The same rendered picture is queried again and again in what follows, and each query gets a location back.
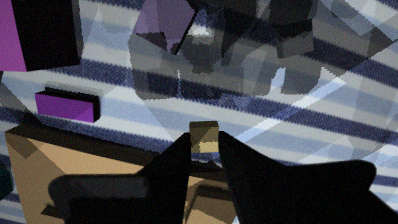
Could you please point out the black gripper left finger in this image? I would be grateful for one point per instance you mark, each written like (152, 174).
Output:
(156, 193)

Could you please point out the teal cube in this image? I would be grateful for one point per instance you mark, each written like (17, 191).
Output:
(5, 183)

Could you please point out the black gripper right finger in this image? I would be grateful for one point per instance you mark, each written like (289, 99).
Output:
(262, 189)

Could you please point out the tan wooden puzzle board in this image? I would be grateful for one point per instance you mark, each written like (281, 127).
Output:
(38, 156)

